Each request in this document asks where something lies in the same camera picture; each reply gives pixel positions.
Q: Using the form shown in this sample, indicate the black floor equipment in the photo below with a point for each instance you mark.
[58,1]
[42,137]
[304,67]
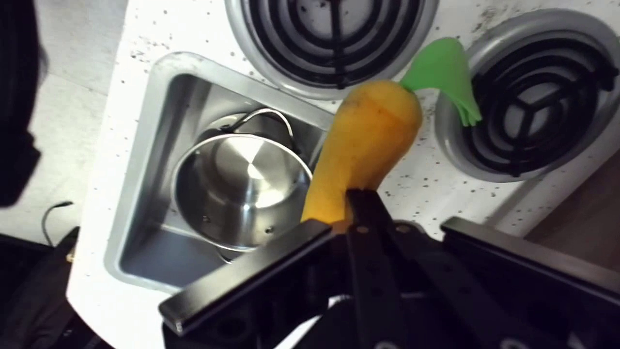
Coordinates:
[32,297]

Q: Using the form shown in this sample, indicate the orange stuffed carrot green leaves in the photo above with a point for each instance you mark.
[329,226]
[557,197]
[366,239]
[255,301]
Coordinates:
[369,137]

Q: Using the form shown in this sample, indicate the grey toy sink basin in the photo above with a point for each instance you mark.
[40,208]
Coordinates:
[168,104]

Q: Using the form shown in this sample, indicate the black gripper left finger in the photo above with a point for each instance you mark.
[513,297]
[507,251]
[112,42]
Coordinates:
[259,265]

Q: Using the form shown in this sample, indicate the small steel pot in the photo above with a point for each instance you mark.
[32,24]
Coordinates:
[240,187]

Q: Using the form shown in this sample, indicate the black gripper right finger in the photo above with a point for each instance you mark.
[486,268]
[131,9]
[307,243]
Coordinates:
[536,259]

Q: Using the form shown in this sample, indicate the black coil toy burner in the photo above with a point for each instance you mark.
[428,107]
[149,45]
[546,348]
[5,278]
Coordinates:
[544,104]
[333,45]

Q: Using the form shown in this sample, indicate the white speckled toy kitchen counter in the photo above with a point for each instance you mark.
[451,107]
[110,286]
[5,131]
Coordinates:
[420,185]

